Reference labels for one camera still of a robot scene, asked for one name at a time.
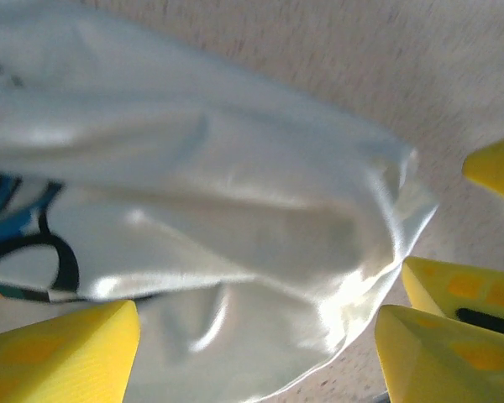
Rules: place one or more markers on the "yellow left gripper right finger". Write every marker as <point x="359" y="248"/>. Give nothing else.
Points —
<point x="424" y="365"/>

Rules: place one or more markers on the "white t-shirt with daisy print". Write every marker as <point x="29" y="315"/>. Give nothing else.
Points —
<point x="193" y="189"/>

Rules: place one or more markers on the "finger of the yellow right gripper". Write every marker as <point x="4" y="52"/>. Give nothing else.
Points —
<point x="437" y="285"/>
<point x="500" y="172"/>

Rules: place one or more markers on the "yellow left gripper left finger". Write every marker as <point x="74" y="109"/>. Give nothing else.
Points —
<point x="59" y="361"/>

